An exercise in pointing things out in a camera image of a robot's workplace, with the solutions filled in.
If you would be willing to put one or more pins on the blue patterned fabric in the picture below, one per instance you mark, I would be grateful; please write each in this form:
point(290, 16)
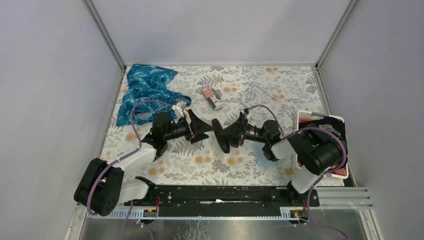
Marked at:
point(147, 95)

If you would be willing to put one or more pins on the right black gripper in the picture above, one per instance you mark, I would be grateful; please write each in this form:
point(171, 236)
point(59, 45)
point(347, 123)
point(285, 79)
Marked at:
point(238, 129)

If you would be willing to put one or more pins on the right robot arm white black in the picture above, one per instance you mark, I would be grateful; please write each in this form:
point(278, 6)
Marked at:
point(316, 148)

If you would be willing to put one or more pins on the flag pattern glasses case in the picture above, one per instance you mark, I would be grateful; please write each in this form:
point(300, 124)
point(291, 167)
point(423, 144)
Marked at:
point(212, 97)

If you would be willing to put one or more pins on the black glasses case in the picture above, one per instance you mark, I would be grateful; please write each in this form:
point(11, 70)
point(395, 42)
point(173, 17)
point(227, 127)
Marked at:
point(221, 139)

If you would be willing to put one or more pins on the white storage bin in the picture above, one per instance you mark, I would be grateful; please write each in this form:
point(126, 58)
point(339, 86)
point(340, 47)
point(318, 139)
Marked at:
point(338, 172)

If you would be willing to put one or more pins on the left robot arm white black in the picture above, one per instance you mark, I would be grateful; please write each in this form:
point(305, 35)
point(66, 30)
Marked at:
point(103, 185)

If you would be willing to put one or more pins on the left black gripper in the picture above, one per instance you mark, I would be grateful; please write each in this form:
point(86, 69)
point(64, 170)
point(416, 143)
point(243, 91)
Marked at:
point(198, 126)

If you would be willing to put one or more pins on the large light blue cloth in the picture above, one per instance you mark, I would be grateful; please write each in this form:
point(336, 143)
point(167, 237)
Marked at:
point(262, 161)

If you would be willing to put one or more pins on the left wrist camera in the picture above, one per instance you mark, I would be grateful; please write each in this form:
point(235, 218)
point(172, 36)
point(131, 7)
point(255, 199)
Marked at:
point(179, 109)

